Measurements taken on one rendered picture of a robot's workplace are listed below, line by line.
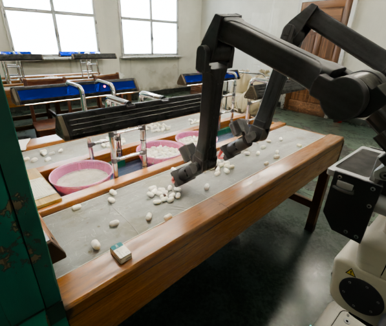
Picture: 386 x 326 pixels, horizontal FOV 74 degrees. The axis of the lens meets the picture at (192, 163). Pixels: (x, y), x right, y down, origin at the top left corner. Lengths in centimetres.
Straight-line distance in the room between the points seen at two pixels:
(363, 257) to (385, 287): 8
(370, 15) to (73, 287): 551
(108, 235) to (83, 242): 8
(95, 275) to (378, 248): 70
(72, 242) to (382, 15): 539
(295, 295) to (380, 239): 106
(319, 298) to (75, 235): 139
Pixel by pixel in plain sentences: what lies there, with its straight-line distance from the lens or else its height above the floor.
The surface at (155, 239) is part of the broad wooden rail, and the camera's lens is 83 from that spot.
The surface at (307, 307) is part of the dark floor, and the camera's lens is 176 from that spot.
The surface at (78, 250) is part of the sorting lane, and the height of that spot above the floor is 74.
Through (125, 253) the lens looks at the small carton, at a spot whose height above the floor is 79.
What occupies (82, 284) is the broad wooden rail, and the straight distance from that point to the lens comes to 76.
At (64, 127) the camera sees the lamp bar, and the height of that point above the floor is 108.
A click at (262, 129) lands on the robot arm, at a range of 105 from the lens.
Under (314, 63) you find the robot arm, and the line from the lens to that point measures 58.
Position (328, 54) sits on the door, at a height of 116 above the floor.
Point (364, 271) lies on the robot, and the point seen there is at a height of 80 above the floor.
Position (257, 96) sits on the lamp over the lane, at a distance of 144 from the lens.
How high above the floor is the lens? 132
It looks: 25 degrees down
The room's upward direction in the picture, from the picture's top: 2 degrees clockwise
